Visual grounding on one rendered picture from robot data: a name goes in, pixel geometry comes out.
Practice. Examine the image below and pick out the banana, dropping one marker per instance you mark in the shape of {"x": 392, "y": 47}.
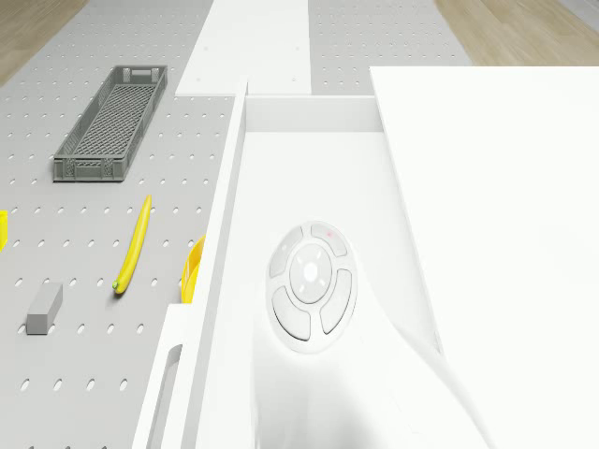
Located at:
{"x": 135, "y": 243}

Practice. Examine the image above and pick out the grey cube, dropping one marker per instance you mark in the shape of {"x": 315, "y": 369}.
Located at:
{"x": 43, "y": 311}

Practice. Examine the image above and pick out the white board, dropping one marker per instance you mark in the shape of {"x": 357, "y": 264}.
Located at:
{"x": 252, "y": 47}

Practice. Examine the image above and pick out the yellow basket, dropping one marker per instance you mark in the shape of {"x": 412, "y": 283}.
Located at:
{"x": 3, "y": 231}

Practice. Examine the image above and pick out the white cabinet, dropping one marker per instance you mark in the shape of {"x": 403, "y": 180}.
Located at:
{"x": 515, "y": 234}

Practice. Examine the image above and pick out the yellow bowl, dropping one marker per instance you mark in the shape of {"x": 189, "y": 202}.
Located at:
{"x": 192, "y": 276}

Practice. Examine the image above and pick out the dark grey basket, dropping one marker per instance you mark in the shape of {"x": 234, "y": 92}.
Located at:
{"x": 112, "y": 121}

